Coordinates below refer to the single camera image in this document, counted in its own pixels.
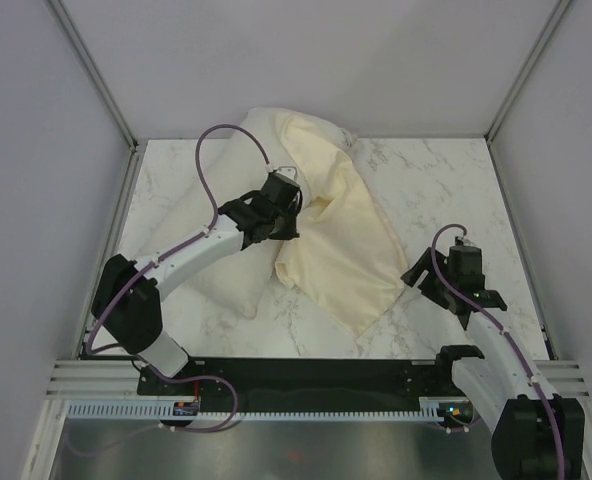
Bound aluminium frame post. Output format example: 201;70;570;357
44;0;139;153
484;0;575;145

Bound white pillow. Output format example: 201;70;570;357
136;104;358;321

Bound white slotted cable duct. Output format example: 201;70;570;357
66;398;473;423

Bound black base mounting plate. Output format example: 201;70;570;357
137;357;463;412

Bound cream yellow pillowcase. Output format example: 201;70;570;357
275;113;408;337

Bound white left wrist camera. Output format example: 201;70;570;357
274;166;298;182

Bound aluminium front rail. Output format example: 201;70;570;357
46;360;140;399

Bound left aluminium frame post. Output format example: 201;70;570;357
44;0;139;153

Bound right aluminium frame post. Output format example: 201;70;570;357
484;0;575;145

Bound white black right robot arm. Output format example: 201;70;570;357
402;241;585;479

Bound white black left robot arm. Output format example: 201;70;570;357
85;167;304;394

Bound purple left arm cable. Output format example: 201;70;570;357
84;123;277;357

